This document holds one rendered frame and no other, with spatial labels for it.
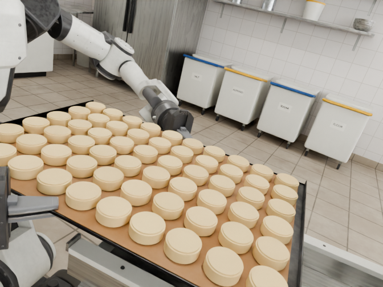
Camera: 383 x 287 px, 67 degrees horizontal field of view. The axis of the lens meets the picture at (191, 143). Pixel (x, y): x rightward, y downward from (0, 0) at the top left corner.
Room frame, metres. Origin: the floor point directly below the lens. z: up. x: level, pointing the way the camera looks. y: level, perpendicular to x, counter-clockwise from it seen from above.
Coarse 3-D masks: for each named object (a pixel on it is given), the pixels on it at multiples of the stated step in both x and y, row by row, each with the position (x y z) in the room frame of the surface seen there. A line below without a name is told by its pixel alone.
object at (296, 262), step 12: (60, 108) 0.66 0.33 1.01; (12, 120) 0.53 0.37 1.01; (228, 156) 0.66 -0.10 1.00; (12, 192) 0.34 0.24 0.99; (300, 192) 0.56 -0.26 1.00; (300, 204) 0.51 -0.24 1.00; (60, 216) 0.31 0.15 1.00; (300, 216) 0.47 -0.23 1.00; (84, 228) 0.30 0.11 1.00; (300, 228) 0.43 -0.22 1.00; (108, 240) 0.29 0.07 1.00; (300, 240) 0.39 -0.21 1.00; (132, 252) 0.28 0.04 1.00; (300, 252) 0.36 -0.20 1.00; (300, 264) 0.33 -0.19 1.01; (288, 276) 0.31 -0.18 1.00; (300, 276) 0.30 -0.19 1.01
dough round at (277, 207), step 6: (270, 204) 0.45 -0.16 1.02; (276, 204) 0.45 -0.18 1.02; (282, 204) 0.46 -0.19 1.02; (288, 204) 0.47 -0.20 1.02; (270, 210) 0.44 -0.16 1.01; (276, 210) 0.44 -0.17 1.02; (282, 210) 0.44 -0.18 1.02; (288, 210) 0.45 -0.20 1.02; (294, 210) 0.45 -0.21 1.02; (282, 216) 0.43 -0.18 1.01; (288, 216) 0.43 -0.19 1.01; (288, 222) 0.43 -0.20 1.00
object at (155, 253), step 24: (48, 144) 0.50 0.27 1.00; (48, 168) 0.42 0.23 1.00; (144, 168) 0.50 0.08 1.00; (24, 192) 0.34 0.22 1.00; (72, 216) 0.32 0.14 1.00; (264, 216) 0.44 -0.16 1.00; (120, 240) 0.30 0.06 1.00; (216, 240) 0.35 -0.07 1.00; (168, 264) 0.28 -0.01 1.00; (192, 264) 0.29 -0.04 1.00; (288, 264) 0.33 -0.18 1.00
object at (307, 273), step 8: (120, 256) 0.42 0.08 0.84; (128, 256) 0.42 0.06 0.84; (136, 264) 0.41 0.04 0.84; (144, 264) 0.42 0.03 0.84; (152, 272) 0.40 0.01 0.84; (160, 272) 0.41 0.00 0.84; (304, 272) 0.50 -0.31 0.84; (312, 272) 0.51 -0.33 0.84; (168, 280) 0.39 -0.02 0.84; (176, 280) 0.40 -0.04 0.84; (304, 280) 0.48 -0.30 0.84; (312, 280) 0.48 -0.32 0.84; (320, 280) 0.49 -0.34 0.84; (328, 280) 0.50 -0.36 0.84; (336, 280) 0.50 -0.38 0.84
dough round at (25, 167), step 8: (16, 160) 0.39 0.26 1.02; (24, 160) 0.39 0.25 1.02; (32, 160) 0.40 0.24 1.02; (40, 160) 0.41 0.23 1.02; (16, 168) 0.37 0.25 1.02; (24, 168) 0.37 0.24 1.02; (32, 168) 0.38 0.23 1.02; (40, 168) 0.39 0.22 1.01; (16, 176) 0.37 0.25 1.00; (24, 176) 0.37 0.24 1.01; (32, 176) 0.38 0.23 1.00
